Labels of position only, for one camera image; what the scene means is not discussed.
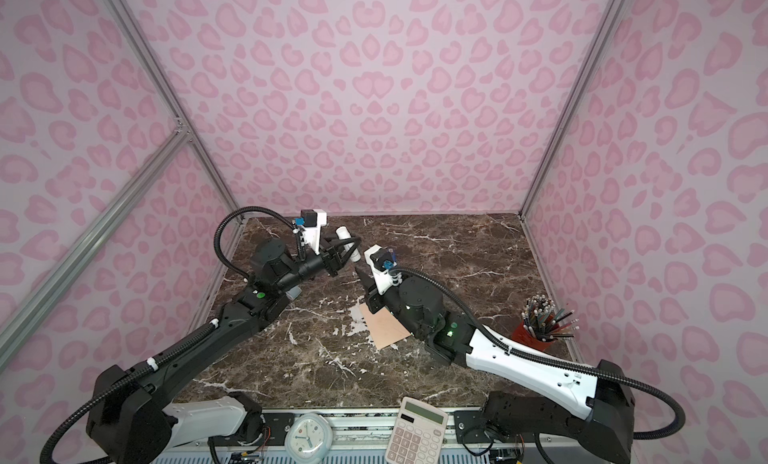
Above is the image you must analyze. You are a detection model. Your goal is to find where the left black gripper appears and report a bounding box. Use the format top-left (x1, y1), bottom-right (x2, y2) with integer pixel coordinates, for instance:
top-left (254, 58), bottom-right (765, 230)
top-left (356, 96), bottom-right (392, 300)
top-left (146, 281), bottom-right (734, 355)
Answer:
top-left (276, 232), bottom-right (361, 297)

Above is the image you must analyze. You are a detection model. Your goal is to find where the beige envelope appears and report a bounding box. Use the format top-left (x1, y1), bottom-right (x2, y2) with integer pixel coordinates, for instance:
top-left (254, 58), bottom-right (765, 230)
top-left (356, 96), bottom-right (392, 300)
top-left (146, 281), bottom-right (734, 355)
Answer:
top-left (359, 303), bottom-right (411, 350)

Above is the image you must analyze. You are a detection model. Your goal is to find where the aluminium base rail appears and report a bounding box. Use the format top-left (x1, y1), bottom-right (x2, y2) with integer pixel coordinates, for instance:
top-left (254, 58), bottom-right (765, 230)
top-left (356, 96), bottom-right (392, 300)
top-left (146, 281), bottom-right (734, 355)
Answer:
top-left (119, 406), bottom-right (637, 464)

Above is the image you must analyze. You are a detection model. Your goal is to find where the red pen holder cup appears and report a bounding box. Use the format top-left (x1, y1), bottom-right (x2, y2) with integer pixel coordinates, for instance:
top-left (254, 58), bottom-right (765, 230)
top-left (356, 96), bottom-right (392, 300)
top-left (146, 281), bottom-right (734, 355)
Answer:
top-left (511, 294), bottom-right (580, 351)

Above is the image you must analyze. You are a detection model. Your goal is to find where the white calculator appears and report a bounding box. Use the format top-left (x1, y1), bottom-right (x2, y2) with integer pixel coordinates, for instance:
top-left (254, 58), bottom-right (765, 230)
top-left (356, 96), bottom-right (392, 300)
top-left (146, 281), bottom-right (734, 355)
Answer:
top-left (385, 397), bottom-right (449, 464)

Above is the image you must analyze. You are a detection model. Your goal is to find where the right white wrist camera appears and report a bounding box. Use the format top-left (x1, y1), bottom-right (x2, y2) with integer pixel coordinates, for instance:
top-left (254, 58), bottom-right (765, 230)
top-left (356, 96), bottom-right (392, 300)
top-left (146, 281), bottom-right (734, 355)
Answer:
top-left (364, 245), bottom-right (402, 295)

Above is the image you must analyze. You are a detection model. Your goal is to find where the white glue stick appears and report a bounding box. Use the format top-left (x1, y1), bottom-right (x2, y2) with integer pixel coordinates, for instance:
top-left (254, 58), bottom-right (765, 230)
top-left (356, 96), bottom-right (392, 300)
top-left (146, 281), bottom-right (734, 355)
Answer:
top-left (335, 226), bottom-right (361, 262)

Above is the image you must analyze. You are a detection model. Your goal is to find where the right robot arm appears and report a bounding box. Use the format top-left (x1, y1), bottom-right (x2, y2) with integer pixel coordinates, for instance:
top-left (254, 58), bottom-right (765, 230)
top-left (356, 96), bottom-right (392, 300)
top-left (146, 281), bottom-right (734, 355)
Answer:
top-left (355, 265), bottom-right (635, 463)

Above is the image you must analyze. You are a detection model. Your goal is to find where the left black corrugated cable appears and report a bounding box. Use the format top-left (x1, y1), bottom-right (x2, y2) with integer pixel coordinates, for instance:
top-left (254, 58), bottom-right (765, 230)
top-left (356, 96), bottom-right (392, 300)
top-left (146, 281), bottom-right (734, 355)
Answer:
top-left (38, 205), bottom-right (298, 464)

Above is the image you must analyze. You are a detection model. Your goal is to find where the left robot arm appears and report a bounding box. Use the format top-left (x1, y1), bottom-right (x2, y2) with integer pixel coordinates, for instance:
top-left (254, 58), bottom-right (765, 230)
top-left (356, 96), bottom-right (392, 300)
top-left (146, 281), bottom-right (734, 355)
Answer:
top-left (86, 236), bottom-right (361, 463)

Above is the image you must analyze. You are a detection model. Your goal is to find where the white round clock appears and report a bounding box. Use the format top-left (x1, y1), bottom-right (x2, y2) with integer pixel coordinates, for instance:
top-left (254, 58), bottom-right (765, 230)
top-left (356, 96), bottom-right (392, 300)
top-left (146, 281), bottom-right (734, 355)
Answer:
top-left (284, 413), bottom-right (334, 464)

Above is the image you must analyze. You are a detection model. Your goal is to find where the light blue box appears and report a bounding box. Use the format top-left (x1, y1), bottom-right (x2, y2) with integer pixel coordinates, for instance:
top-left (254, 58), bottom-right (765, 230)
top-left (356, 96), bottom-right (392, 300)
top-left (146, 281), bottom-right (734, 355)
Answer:
top-left (286, 286), bottom-right (302, 300)

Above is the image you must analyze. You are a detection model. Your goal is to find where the black corrugated cable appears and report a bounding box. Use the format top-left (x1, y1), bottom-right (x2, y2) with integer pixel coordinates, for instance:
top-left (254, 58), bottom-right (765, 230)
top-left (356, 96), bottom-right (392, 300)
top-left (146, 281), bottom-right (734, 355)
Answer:
top-left (38, 205), bottom-right (298, 464)
top-left (392, 267), bottom-right (686, 441)

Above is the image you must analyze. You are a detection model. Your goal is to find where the right black corrugated cable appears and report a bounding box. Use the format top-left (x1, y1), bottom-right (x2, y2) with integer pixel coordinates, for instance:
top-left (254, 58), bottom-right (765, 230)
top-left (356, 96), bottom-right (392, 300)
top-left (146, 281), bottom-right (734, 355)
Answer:
top-left (392, 267), bottom-right (686, 441)

